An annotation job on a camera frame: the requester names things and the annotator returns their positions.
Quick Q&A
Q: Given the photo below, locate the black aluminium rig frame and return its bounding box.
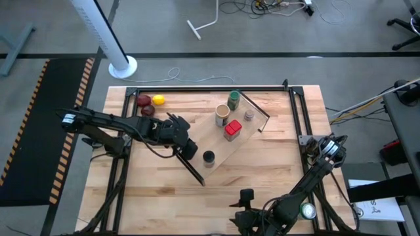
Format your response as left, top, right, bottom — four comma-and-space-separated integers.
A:
73, 78, 362, 236

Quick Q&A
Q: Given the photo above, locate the green lid spice jar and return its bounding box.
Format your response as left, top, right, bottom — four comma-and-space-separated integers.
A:
226, 90, 242, 111

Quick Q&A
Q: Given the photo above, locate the black desk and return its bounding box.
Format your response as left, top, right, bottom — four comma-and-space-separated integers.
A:
346, 90, 420, 236

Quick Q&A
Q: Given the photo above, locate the dark red apple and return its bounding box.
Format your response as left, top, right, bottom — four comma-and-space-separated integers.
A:
136, 94, 152, 108
140, 104, 156, 117

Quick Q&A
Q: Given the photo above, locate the yellow and white cable bundle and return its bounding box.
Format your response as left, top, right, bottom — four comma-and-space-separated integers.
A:
329, 77, 420, 125

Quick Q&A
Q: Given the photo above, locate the tangled floor cable bundle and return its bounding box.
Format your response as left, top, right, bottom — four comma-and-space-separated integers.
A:
219, 0, 316, 17

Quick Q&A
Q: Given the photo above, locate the white fan stand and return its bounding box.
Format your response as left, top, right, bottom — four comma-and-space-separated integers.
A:
71, 0, 138, 79

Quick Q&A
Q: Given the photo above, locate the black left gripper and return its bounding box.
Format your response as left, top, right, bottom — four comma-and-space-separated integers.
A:
152, 113, 199, 162

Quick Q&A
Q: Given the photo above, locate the black lid orange spice jar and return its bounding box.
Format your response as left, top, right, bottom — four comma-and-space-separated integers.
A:
202, 149, 216, 168

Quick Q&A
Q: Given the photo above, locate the white paper sheet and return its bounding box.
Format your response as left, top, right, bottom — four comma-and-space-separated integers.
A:
348, 179, 405, 222

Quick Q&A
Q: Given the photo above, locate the black mat with orange stripes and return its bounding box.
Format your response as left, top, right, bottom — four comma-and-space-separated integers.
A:
0, 58, 101, 207

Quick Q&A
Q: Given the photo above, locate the red and black bag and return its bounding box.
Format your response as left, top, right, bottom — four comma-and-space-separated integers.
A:
379, 140, 406, 167

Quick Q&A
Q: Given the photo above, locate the wooden tray with black handles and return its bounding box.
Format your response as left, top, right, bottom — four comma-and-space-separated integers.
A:
175, 91, 271, 187

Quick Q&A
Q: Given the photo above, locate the tan paper cup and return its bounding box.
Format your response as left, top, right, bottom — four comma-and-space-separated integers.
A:
215, 104, 231, 128

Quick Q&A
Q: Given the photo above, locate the red lid spice container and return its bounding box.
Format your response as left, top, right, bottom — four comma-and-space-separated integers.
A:
223, 119, 243, 142

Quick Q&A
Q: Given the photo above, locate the white T-shaped stand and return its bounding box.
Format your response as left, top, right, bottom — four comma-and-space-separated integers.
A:
186, 0, 220, 41

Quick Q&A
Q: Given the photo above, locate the black office chair base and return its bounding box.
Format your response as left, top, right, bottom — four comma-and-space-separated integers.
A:
386, 0, 420, 51

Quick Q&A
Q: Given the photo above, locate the white floor cable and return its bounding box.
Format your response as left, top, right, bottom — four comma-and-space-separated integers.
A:
123, 67, 236, 85

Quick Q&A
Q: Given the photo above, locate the grey table leg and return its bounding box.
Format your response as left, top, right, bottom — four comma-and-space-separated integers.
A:
0, 22, 37, 78

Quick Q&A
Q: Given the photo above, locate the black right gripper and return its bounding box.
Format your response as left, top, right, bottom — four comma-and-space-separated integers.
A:
229, 188, 266, 236

